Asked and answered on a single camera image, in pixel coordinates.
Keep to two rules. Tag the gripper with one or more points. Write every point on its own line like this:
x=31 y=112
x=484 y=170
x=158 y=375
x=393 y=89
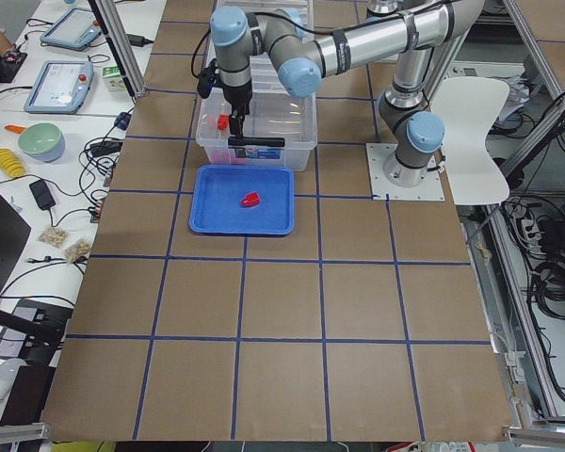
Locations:
x=237 y=97

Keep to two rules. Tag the clear plastic box lid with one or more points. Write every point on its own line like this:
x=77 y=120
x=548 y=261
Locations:
x=263 y=61

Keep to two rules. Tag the red block lone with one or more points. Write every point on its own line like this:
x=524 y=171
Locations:
x=251 y=199

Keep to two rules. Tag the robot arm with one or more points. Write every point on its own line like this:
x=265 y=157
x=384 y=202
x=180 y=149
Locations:
x=411 y=32
x=379 y=11

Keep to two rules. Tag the red block far centre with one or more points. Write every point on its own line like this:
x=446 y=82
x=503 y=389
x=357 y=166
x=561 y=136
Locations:
x=223 y=122

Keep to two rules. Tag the clear plastic storage box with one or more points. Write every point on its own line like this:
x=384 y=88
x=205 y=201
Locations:
x=271 y=115

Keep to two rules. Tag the red block cluster lower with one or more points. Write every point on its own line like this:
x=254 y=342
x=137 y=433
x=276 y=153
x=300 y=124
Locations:
x=225 y=157

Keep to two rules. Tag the blue plastic tray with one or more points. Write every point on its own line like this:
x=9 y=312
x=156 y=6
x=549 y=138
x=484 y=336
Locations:
x=219 y=189

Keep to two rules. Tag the green carton box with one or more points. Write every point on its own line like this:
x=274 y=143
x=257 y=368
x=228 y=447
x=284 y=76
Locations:
x=112 y=79

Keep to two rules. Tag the teach pendant near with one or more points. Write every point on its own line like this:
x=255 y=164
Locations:
x=60 y=88

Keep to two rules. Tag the teach pendant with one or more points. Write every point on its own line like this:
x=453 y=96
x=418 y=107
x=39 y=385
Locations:
x=75 y=30
x=60 y=88

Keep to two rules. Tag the teach pendant far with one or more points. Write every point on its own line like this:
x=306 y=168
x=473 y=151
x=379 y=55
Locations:
x=75 y=30

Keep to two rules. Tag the green blue bowl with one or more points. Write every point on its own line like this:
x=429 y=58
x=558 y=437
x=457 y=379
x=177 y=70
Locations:
x=43 y=141

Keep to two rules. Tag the snack bag right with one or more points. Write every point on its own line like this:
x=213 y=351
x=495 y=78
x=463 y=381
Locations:
x=80 y=248

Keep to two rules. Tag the snack bag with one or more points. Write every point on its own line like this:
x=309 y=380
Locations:
x=53 y=236
x=80 y=248

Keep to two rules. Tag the black power adapter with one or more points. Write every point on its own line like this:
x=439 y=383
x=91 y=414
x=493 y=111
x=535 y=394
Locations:
x=42 y=195

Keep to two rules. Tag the snack bag left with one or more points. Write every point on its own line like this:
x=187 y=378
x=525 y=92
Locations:
x=53 y=236

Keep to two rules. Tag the toy carrot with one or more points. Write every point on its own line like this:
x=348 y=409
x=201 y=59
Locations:
x=15 y=128

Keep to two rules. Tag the white plastic chair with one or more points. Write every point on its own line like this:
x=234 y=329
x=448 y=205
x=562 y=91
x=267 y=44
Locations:
x=469 y=106

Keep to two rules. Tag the yellow toy corn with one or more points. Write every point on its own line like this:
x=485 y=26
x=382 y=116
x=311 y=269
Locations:
x=10 y=164

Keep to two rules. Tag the black box latch handle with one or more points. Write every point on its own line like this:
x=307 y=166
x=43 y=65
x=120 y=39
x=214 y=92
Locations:
x=269 y=142

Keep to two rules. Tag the aluminium frame post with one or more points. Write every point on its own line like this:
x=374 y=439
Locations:
x=106 y=14

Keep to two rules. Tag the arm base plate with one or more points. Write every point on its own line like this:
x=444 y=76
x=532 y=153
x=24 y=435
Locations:
x=390 y=181

